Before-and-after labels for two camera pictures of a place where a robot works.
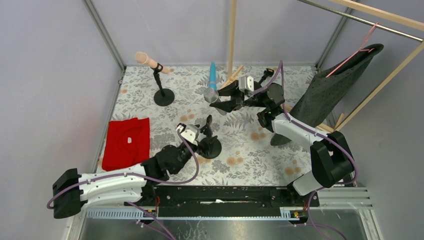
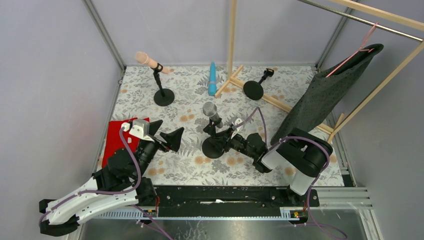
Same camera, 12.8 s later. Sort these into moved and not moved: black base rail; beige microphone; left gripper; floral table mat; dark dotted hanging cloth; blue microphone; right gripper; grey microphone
Moved: left gripper; grey microphone; right gripper
Not moved: dark dotted hanging cloth; blue microphone; floral table mat; beige microphone; black base rail
